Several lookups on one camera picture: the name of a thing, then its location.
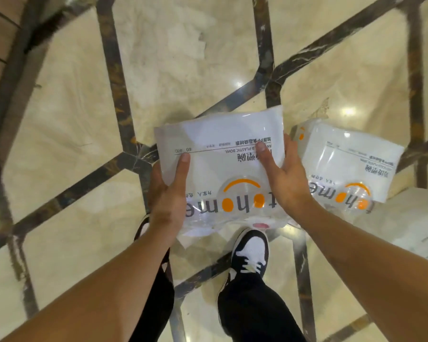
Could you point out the person's right hand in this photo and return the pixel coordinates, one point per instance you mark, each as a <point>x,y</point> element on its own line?
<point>289,188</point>

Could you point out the person's left hand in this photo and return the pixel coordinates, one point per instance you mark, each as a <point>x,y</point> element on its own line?
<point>166,206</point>

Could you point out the person's right thumb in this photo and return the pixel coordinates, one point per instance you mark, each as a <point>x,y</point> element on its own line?
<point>267,158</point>

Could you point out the person's left thumb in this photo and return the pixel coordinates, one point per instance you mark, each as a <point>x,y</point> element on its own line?
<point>181,172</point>

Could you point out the large clear plastic bowl packet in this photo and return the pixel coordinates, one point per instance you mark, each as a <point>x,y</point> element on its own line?
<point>221,149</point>

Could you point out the person's left forearm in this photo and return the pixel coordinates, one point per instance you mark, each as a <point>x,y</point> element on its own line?
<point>103,292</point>

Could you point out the person's right forearm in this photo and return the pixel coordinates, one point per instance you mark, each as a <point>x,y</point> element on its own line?
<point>378,274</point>

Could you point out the black white left shoe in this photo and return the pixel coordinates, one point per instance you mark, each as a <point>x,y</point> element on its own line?
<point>142,227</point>

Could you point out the black white shoe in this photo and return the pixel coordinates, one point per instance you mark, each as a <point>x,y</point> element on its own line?
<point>142,227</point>
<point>251,251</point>

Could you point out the small clear plastic bowl packet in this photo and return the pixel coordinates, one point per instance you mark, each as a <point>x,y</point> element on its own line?
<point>349,160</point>

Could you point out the black white right shoe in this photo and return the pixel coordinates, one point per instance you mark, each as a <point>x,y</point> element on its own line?
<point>251,251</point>

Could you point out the black trousers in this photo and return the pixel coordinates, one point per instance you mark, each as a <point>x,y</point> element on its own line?
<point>256,309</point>

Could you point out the white plastic bag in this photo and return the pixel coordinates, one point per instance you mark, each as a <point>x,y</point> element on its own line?
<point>410,220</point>

